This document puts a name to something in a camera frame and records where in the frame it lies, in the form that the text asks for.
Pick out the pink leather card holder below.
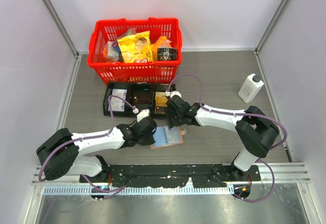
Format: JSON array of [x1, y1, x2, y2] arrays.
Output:
[[151, 126, 187, 149]]

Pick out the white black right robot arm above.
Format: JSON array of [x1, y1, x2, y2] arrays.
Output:
[[165, 93, 280, 181]]

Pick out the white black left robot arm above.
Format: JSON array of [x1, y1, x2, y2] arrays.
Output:
[[36, 117, 157, 182]]

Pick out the gold cards in tray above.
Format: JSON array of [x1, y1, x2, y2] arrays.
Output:
[[154, 92, 168, 114]]

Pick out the white cards in tray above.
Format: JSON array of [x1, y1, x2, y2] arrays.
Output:
[[111, 89, 127, 112]]

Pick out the black three-compartment card tray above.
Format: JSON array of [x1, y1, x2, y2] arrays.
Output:
[[102, 82, 176, 119]]

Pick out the dark brown cards in tray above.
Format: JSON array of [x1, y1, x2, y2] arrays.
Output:
[[131, 84, 151, 110]]

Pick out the red plastic shopping basket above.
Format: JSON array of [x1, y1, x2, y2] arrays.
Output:
[[87, 17, 182, 85]]

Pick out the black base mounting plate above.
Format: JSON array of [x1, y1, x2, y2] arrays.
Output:
[[88, 164, 261, 188]]

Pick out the black round can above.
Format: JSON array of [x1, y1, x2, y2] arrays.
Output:
[[157, 47, 178, 61]]

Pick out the orange snack bag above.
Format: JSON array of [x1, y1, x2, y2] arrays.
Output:
[[151, 36, 171, 59]]

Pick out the yellow chips bag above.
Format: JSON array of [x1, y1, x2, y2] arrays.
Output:
[[118, 31, 154, 64]]

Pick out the white bottle with black cap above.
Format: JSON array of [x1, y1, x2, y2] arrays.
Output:
[[238, 73, 264, 103]]

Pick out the grey small box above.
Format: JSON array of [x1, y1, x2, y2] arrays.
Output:
[[103, 41, 120, 62]]

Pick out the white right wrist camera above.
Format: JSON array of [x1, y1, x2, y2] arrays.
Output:
[[165, 91, 182, 99]]

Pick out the aluminium frame rail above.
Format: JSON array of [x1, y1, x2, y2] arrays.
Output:
[[31, 162, 311, 186]]

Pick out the right aluminium corner post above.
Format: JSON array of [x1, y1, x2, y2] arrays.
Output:
[[254, 0, 304, 55]]

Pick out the aluminium corner post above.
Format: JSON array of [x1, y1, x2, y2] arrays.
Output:
[[30, 0, 79, 57], [254, 0, 304, 55]]

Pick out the left aluminium corner post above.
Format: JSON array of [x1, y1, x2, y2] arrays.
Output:
[[30, 0, 79, 57]]

